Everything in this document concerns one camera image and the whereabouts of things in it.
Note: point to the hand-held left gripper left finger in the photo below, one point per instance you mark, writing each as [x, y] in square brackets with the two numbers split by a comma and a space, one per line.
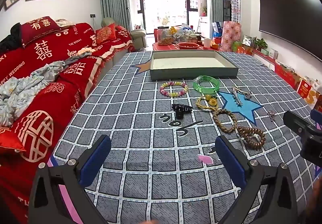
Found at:
[96, 158]

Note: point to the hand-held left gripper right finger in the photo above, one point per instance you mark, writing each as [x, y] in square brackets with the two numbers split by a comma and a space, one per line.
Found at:
[230, 161]

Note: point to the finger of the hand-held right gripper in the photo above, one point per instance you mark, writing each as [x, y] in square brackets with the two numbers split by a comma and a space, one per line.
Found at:
[298, 123]
[317, 114]

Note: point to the small silver hair pin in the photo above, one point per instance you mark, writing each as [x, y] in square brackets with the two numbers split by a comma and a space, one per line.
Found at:
[271, 114]

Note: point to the black hair claw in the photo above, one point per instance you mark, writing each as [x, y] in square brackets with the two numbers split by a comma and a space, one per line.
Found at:
[179, 110]

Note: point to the green translucent bangle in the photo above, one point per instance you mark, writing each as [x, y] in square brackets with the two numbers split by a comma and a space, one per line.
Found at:
[206, 90]

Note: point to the grey-green shallow box tray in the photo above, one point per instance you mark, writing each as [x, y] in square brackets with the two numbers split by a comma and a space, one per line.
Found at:
[193, 73]

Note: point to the red waffle print box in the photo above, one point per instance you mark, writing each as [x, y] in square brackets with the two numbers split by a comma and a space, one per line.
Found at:
[308, 93]

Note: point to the brown braided hair band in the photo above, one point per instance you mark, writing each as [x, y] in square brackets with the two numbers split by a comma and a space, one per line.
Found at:
[215, 117]

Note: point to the grey checked tablecloth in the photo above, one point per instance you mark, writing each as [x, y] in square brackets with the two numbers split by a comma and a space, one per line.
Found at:
[140, 138]

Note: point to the red cardboard box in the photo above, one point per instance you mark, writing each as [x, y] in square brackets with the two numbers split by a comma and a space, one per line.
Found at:
[285, 73]

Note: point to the silver heart ornament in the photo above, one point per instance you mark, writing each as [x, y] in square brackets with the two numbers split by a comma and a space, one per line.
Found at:
[247, 95]

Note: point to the silver hair clip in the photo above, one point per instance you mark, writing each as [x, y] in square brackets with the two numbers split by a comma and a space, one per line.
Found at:
[236, 97]

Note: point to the small white box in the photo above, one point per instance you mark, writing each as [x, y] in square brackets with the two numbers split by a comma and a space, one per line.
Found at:
[273, 54]

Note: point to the sofa with red printed cover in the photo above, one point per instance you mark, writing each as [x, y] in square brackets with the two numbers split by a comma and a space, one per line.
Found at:
[50, 98]

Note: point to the green potted plant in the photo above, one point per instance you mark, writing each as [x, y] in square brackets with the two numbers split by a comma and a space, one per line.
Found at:
[260, 43]

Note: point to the plain red cushion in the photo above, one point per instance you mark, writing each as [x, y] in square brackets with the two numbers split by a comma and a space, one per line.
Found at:
[10, 139]

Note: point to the silver foil bag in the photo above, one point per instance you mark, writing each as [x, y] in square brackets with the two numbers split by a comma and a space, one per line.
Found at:
[247, 40]

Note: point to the grey floral blanket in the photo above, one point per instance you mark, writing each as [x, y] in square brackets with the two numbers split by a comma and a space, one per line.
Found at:
[22, 88]

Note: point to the grey braided cloth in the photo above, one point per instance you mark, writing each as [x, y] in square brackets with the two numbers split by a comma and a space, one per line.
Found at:
[80, 56]

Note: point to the red patterned gift bag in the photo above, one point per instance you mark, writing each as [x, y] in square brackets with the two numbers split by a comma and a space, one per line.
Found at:
[230, 35]

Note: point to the white cup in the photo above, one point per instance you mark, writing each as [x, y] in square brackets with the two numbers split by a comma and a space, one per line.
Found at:
[207, 42]

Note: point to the red bowl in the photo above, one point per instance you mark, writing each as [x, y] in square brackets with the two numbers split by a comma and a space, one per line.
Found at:
[187, 46]

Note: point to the blue and white bag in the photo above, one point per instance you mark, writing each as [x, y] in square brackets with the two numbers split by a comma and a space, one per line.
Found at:
[217, 29]

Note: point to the red cushion with gold pattern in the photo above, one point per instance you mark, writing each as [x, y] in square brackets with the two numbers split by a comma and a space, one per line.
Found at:
[105, 34]

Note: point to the beige armchair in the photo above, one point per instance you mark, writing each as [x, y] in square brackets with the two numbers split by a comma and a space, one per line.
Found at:
[138, 37]

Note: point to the grey-green armchair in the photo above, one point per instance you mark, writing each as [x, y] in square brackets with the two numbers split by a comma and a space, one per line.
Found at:
[108, 22]

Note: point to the glass jar of nuts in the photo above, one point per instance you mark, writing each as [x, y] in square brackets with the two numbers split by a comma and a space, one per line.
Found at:
[164, 36]

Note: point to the pale floral pillow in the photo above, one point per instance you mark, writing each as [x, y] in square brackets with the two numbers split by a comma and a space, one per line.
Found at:
[64, 22]

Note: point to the red cushion with white characters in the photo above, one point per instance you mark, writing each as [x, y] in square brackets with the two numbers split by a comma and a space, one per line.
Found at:
[40, 27]

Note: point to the grey-green curtain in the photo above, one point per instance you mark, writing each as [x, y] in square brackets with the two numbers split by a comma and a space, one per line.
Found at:
[114, 0]
[215, 2]

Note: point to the black cloth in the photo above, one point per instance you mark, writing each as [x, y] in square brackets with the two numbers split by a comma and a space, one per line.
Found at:
[11, 37]

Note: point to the black wall television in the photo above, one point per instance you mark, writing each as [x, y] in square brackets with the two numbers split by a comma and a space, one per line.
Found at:
[291, 17]

